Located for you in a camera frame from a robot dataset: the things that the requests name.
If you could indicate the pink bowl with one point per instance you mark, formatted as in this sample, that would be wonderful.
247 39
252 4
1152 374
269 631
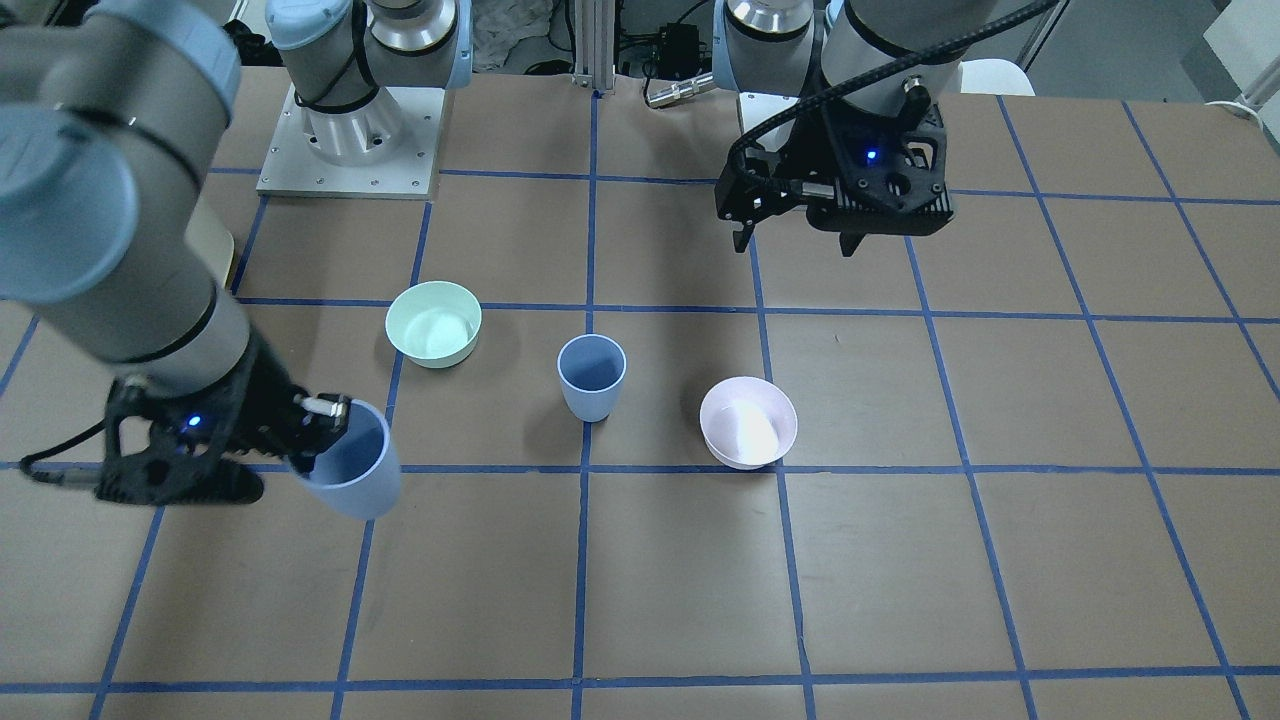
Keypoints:
747 422

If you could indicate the light blue cup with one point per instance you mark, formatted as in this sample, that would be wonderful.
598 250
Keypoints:
360 475

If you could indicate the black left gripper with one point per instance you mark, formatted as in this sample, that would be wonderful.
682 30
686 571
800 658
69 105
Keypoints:
822 152

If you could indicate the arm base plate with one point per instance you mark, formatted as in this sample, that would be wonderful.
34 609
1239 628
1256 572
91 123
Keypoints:
386 150

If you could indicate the aluminium frame post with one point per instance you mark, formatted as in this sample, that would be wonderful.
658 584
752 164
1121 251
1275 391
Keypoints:
594 45

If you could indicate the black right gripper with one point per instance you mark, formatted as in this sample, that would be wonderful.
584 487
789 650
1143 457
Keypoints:
262 398

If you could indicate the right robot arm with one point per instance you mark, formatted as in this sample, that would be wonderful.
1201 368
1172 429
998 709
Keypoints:
109 130

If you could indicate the green bowl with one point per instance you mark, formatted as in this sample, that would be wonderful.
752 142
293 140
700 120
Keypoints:
434 324

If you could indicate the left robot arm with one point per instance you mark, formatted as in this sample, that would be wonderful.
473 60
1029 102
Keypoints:
859 51

